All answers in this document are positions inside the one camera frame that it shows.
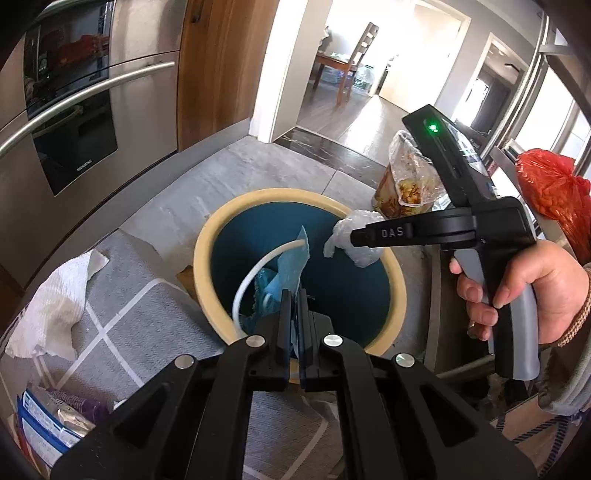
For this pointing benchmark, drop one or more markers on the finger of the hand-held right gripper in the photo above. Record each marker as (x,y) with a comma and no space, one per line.
(392,233)

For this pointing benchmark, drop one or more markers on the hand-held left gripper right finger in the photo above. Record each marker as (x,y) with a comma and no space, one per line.
(305,332)

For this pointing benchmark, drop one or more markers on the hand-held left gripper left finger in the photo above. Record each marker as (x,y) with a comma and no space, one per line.
(284,323)

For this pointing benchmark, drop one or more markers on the white plastic bag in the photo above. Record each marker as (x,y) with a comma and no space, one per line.
(364,256)

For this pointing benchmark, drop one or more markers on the blue face mask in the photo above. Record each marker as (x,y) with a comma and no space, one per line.
(291,267)

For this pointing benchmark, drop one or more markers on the blue bin with beige rim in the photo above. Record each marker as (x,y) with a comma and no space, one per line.
(351,295)

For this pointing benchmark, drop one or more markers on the person's right forearm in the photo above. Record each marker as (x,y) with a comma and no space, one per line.
(588,288)

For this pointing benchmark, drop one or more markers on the person's right hand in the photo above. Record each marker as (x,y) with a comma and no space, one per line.
(549,286)

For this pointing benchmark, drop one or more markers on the clear bag of food scraps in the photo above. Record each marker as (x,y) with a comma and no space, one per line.
(406,184)

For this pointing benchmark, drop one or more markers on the red plastic bag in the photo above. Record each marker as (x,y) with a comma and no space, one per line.
(554,184)

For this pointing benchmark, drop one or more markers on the metal framed glass door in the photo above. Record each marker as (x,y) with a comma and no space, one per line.
(545,55)

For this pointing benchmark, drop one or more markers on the grey checked floor mat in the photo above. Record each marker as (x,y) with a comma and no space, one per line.
(138,332)

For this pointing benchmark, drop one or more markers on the purple foil packet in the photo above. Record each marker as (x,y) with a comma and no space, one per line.
(85,406)

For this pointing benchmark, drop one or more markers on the crumpled white paper towel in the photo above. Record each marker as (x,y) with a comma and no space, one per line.
(51,304)

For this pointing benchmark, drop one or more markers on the wooden cabinet panel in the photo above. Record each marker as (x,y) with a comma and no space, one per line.
(221,69)

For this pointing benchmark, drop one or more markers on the stainless steel oven column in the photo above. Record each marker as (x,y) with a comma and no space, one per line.
(138,115)

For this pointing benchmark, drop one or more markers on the blue and white packet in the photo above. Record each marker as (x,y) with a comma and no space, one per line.
(41,420)

